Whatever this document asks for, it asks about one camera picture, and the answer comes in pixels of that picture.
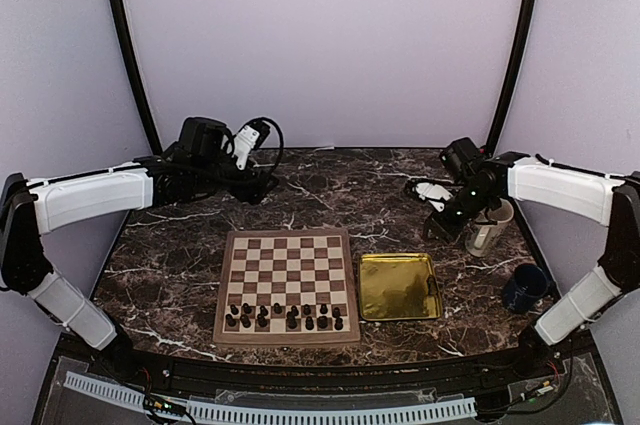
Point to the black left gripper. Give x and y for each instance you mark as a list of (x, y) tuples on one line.
[(257, 181)]

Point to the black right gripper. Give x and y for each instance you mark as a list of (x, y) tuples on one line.
[(446, 230)]

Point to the wooden chess board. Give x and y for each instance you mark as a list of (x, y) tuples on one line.
[(290, 267)]

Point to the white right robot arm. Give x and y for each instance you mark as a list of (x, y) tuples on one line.
[(594, 225)]

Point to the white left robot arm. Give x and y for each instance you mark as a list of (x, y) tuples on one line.
[(34, 208)]

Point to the white coral pattern mug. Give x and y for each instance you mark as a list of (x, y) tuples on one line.
[(487, 228)]

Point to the dark blue mug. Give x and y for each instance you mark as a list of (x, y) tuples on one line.
[(527, 285)]

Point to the gold metal tray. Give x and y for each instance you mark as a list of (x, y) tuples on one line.
[(393, 287)]

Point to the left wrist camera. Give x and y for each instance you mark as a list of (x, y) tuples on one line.
[(249, 138)]

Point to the black front rail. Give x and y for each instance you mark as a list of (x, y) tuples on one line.
[(199, 376)]

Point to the right black frame post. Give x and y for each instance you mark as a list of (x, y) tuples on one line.
[(517, 52)]

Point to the black frame post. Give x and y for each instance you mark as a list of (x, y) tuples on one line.
[(517, 52), (128, 54)]

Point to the left black frame post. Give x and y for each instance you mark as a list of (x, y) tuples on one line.
[(128, 54)]

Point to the white slotted cable duct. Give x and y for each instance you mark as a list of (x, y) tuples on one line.
[(267, 409)]

